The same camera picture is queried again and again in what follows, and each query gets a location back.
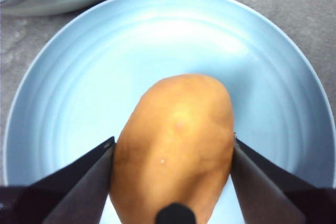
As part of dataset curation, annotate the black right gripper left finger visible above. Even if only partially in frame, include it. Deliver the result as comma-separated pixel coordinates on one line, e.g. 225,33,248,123
0,136,116,224

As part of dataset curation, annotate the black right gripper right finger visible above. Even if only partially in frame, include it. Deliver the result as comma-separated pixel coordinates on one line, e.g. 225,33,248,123
230,133,336,224

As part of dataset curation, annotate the brown potato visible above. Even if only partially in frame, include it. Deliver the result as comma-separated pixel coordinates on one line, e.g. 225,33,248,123
109,73,235,224

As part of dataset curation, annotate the blue round plate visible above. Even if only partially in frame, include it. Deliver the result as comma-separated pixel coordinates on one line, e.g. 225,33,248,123
4,0,336,224

